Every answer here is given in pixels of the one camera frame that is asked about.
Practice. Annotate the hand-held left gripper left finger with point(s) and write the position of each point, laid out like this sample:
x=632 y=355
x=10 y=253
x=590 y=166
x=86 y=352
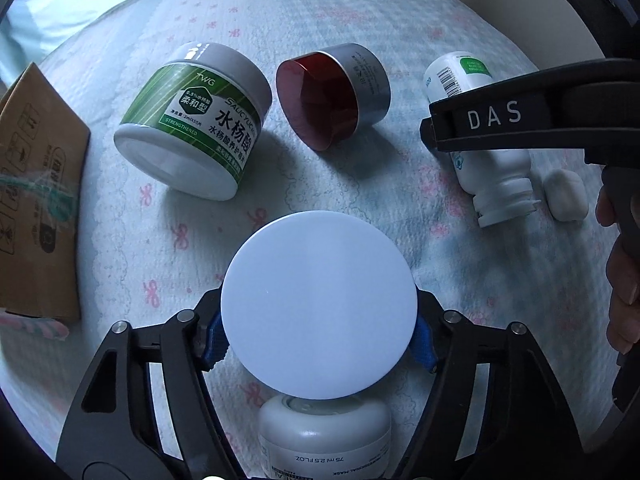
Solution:
x=214 y=344

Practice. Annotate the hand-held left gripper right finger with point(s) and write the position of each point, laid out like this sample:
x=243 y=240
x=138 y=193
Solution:
x=424 y=342

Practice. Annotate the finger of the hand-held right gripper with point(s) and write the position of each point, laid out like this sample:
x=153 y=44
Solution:
x=437 y=127

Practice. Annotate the white round jar lid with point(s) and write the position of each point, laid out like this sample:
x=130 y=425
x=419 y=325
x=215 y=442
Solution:
x=320 y=305

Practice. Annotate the person's right hand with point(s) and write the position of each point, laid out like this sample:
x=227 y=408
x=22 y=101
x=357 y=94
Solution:
x=625 y=285

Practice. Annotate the white bottle with green label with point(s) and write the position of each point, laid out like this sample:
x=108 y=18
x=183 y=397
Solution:
x=500 y=180

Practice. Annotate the small white rounded case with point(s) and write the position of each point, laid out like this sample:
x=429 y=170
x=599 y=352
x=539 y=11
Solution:
x=566 y=195

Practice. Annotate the red and silver jar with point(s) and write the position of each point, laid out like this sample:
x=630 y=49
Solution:
x=325 y=105

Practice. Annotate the white squat cream jar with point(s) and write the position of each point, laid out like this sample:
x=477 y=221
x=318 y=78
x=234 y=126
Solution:
x=325 y=435

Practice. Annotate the pale floral quilt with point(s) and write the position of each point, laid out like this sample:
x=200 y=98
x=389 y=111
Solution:
x=320 y=15

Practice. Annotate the pink striped cloth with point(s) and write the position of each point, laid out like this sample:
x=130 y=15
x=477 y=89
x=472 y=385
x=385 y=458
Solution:
x=32 y=327

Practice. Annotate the brown cardboard box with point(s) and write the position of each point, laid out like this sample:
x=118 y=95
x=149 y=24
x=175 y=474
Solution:
x=35 y=195

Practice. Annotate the green-labelled white jar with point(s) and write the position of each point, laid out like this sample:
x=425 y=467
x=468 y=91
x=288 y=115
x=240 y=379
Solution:
x=200 y=110

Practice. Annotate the light blue cloth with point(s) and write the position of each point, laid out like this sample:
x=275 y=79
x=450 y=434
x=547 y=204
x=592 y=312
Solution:
x=55 y=5

